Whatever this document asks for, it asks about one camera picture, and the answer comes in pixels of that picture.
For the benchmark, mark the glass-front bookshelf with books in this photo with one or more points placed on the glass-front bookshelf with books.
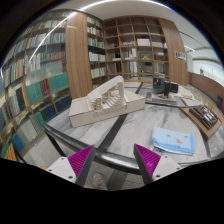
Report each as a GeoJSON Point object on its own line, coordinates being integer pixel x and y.
{"type": "Point", "coordinates": [58, 57]}

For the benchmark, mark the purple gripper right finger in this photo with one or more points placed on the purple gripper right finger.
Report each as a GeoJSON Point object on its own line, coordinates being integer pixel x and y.
{"type": "Point", "coordinates": [153, 166]}

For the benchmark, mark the grey shoe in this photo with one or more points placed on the grey shoe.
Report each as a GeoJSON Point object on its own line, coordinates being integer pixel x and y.
{"type": "Point", "coordinates": [99, 181]}

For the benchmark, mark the light blue folded towel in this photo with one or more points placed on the light blue folded towel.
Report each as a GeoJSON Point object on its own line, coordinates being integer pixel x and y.
{"type": "Point", "coordinates": [173, 142]}

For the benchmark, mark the dark block architectural model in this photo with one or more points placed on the dark block architectural model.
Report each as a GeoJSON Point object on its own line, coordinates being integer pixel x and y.
{"type": "Point", "coordinates": [164, 86]}

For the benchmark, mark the black table edge rail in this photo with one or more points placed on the black table edge rail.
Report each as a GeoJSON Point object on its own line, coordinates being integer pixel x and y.
{"type": "Point", "coordinates": [101, 154]}

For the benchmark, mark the open wooden shelving unit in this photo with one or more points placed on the open wooden shelving unit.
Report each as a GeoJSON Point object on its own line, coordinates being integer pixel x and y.
{"type": "Point", "coordinates": [135, 48]}

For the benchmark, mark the brown wooden architectural model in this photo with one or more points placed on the brown wooden architectural model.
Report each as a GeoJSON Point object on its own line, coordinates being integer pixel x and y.
{"type": "Point", "coordinates": [206, 121]}

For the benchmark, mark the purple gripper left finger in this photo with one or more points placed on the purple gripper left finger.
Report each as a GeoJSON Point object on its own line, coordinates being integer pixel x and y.
{"type": "Point", "coordinates": [74, 168]}

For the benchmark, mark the wall poster sign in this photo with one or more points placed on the wall poster sign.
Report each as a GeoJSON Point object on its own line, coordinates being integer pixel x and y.
{"type": "Point", "coordinates": [180, 55]}

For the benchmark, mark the white architectural building model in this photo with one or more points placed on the white architectural building model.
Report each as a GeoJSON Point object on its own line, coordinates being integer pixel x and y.
{"type": "Point", "coordinates": [108, 100]}

